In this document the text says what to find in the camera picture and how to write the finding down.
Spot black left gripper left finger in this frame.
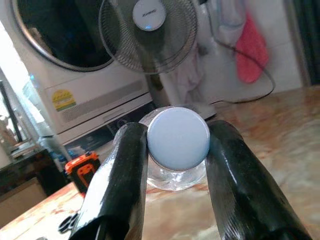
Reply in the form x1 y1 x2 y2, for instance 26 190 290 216
66 121 150 240

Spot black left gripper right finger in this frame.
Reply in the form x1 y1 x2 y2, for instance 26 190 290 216
205 119 314 240

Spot clear bottle white cap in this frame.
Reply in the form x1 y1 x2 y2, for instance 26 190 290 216
138 106 211 193

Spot orange black case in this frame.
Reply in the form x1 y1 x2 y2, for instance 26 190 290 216
64 151 101 195

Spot black scissors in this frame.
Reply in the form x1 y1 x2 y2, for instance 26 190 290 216
57 212 79 232

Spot dark low shelf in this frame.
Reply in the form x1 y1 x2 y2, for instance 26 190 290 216
0 143 67 198

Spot yellow green energy label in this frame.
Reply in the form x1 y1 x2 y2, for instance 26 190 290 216
51 88 77 112

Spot white front load washer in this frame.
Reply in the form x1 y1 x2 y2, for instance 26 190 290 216
0 0 154 147

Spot brown cardboard box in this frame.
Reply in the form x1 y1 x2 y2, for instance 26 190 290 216
0 176 48 227

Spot white crumpled cloth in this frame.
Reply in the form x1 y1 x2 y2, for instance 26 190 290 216
172 47 208 101

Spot pink hanging cloth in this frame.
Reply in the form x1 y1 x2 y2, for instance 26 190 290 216
234 12 270 85

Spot grey standing fan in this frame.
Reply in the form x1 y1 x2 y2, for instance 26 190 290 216
98 0 218 120

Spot white hanging garment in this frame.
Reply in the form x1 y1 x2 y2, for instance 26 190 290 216
216 0 250 47

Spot black power cable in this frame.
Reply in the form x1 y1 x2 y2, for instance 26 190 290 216
206 9 276 105

